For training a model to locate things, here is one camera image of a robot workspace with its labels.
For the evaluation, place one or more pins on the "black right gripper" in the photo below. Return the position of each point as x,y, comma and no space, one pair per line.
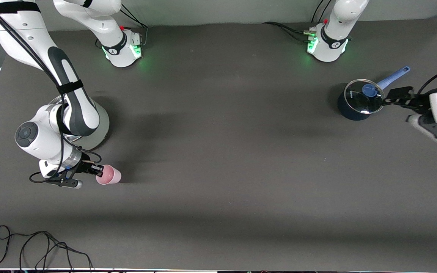
84,163

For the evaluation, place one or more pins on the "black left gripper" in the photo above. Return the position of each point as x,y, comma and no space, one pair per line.
418,103

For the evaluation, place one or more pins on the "pink plastic cup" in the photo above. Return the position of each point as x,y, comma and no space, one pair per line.
112,176

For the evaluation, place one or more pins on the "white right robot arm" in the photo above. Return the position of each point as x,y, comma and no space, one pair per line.
70,110

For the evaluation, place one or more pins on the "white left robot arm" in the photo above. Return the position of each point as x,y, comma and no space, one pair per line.
336,41

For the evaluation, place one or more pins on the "glass lid with blue knob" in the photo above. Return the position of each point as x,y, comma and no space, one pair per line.
359,102

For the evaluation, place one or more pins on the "pale green stock pot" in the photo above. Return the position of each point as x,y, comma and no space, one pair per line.
102,125

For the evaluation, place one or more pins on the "dark blue saucepan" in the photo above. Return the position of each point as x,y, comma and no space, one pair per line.
349,113

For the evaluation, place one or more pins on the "dark grey table mat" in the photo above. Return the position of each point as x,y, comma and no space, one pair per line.
218,151

